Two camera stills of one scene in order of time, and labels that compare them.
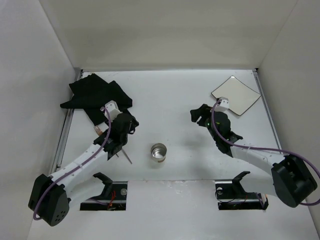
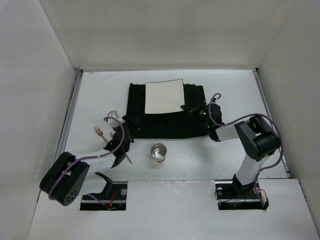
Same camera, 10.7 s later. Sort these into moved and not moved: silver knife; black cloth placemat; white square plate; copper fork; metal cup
Moved: black cloth placemat; white square plate
Not moved: silver knife; metal cup; copper fork
